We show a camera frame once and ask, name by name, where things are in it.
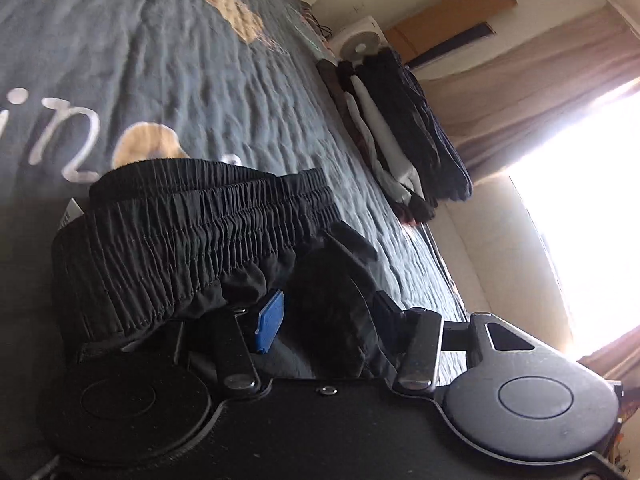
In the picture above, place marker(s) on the grey printed bed quilt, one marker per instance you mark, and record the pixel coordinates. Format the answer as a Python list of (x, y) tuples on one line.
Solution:
[(175, 75)]

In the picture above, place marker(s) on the black shorts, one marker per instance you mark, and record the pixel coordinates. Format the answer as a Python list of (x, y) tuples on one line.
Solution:
[(190, 230)]

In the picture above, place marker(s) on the stack of dark folded clothes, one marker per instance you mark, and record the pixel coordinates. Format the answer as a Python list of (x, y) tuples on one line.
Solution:
[(410, 130)]

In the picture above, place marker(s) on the wooden cabinet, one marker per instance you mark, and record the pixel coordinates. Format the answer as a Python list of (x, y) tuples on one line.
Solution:
[(450, 15)]

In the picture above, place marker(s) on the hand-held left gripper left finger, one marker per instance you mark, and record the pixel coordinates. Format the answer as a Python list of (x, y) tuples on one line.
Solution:
[(270, 322)]

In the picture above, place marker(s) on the white fan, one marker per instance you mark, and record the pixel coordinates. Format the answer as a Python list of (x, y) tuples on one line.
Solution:
[(357, 40)]

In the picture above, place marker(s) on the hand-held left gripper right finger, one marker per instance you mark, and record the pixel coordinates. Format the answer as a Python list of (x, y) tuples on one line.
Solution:
[(420, 350)]

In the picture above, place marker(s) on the beige curtain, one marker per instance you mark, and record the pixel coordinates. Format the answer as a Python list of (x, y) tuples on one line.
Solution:
[(540, 75)]

